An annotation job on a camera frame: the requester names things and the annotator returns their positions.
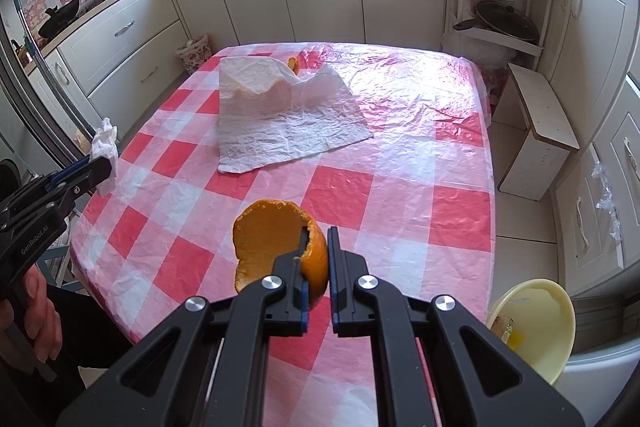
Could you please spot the grey metal refrigerator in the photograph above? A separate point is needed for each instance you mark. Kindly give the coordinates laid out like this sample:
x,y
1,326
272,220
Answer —
x,y
30,117

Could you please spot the cream drawer cabinet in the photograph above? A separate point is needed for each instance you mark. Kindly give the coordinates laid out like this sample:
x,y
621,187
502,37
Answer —
x,y
125,42

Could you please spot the white tissue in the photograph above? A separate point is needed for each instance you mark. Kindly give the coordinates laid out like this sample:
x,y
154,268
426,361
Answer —
x,y
105,142

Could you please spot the white appliance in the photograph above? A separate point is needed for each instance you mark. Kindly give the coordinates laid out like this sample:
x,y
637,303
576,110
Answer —
x,y
595,387

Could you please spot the orange peel piece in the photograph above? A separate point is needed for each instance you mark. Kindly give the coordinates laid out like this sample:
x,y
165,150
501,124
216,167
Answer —
x,y
293,66

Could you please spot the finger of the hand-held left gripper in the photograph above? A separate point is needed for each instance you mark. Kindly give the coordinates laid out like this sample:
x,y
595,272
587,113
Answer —
x,y
70,170
95,174

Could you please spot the dark lidded pan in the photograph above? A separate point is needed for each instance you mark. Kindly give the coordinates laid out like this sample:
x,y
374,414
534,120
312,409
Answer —
x,y
505,22

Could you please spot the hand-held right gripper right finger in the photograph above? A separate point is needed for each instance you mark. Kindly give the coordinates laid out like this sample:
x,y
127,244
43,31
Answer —
x,y
350,302

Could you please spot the white crinkled paper sheet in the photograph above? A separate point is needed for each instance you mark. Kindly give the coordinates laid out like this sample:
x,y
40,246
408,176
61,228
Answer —
x,y
280,122

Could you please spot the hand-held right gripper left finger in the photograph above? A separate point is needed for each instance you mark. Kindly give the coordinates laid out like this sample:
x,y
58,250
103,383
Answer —
x,y
295,307

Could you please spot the floral waste basket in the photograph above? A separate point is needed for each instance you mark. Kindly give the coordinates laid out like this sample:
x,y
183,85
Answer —
x,y
194,54

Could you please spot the large orange peel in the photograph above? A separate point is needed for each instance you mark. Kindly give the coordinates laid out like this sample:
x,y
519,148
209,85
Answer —
x,y
265,237

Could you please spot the blue mop pole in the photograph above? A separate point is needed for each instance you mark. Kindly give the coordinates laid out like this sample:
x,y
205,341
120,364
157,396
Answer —
x,y
37,57

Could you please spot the pale yellow plastic bin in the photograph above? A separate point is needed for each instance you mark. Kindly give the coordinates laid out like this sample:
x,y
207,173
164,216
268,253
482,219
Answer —
x,y
540,322

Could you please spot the person's left hand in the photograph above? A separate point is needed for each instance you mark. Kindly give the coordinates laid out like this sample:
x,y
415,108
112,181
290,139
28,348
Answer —
x,y
42,322

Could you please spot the white wooden stool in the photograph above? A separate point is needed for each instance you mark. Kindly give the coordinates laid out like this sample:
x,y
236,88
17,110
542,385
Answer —
x,y
540,122

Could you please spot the light blue stool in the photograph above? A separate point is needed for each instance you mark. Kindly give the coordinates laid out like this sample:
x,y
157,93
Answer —
x,y
57,257

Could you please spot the black wok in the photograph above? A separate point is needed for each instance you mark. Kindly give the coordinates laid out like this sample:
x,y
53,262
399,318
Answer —
x,y
57,19

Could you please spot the clear plastic bag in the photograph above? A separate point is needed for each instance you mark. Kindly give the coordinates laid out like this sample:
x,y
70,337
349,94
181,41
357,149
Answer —
x,y
610,202

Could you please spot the cream panelled cabinet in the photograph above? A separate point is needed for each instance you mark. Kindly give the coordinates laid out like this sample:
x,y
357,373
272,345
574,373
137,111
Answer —
x,y
600,57

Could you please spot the person's dark clothing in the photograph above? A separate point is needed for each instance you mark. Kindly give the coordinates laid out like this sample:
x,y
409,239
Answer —
x,y
95,337

